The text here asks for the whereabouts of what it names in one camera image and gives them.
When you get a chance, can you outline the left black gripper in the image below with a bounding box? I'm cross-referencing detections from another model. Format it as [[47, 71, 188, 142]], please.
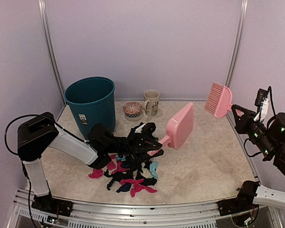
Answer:
[[104, 129, 164, 163]]

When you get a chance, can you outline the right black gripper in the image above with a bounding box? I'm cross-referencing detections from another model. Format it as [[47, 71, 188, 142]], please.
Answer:
[[232, 104, 276, 158]]

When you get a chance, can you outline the pink hand brush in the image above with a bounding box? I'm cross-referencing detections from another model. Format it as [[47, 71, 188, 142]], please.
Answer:
[[204, 83, 233, 118]]

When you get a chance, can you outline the pink dustpan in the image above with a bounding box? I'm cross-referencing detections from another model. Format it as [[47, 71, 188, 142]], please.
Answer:
[[159, 102, 194, 150]]

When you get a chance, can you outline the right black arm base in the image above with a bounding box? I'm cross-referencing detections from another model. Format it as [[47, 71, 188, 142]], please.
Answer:
[[217, 180, 260, 216]]

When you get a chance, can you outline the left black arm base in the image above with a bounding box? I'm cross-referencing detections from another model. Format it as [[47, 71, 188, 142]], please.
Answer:
[[31, 194, 74, 217]]

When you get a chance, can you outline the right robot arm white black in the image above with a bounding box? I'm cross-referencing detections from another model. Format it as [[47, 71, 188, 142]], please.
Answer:
[[231, 104, 285, 211]]

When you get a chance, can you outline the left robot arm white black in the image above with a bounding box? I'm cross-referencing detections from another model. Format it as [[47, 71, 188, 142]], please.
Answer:
[[8, 112, 164, 211]]

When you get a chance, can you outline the pile of coloured scraps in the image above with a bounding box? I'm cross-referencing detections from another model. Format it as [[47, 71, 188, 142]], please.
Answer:
[[103, 154, 158, 193]]

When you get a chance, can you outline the patterned small bowl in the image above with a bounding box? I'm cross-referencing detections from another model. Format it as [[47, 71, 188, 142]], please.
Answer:
[[123, 102, 143, 118]]

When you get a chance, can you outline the beige ceramic mug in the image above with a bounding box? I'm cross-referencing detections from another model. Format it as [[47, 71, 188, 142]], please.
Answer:
[[142, 90, 160, 116]]

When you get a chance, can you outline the magenta scrap front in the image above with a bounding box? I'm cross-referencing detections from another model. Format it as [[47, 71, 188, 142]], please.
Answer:
[[120, 179, 157, 198]]

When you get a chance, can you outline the magenta scrap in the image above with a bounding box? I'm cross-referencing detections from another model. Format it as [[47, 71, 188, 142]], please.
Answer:
[[88, 169, 103, 179], [120, 179, 157, 198]]

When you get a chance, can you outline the magenta scrap left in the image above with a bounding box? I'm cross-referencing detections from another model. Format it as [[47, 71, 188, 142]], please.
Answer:
[[88, 169, 103, 179]]

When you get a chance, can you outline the teal plastic bucket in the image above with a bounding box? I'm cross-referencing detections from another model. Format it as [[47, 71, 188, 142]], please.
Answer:
[[65, 76, 116, 138]]

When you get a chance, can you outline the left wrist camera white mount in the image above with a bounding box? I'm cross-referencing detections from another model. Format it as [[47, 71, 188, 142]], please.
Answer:
[[135, 122, 159, 141]]

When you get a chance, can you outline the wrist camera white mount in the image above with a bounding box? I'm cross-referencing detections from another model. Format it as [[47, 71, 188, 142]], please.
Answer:
[[254, 88, 270, 122], [135, 122, 159, 141]]

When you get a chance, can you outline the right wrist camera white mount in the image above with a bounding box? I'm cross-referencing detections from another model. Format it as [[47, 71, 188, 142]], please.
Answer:
[[254, 88, 270, 122]]

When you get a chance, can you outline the right aluminium corner post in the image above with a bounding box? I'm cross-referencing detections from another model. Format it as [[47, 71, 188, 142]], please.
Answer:
[[219, 0, 249, 103]]

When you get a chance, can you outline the aluminium corner post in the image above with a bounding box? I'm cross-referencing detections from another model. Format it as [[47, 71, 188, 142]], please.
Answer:
[[38, 0, 66, 105], [219, 0, 249, 103]]

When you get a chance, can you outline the aluminium front rail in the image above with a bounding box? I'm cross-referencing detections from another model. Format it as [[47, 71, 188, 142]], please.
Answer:
[[7, 196, 283, 228]]

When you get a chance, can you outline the left aluminium corner post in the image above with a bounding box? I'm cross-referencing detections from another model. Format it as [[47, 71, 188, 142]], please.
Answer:
[[38, 0, 66, 105]]

